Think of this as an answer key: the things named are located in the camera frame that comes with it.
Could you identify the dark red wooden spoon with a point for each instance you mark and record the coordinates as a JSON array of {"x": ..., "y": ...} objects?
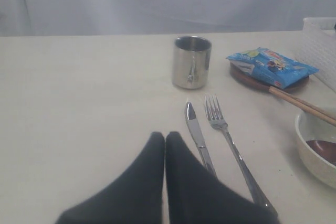
[{"x": 324, "y": 148}]

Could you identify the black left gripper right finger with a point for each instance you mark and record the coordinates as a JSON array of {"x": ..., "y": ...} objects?
[{"x": 197, "y": 196}]

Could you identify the silver fork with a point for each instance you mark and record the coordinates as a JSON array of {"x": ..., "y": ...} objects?
[{"x": 217, "y": 121}]

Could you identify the blue chips bag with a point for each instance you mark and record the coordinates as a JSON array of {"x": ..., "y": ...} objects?
[{"x": 270, "y": 67}]

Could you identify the white perforated plastic basket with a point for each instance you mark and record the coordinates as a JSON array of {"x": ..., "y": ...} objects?
[{"x": 316, "y": 47}]

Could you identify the brown round plate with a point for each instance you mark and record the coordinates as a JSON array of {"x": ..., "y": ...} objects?
[{"x": 248, "y": 81}]

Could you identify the white ceramic bowl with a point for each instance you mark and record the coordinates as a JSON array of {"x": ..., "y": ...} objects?
[{"x": 309, "y": 127}]

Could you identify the silver table knife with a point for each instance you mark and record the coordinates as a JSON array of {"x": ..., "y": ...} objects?
[{"x": 196, "y": 134}]

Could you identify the shiny steel cup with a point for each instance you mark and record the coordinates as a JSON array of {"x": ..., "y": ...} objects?
[{"x": 191, "y": 60}]

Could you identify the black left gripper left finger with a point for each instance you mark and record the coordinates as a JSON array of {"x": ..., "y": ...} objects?
[{"x": 134, "y": 197}]

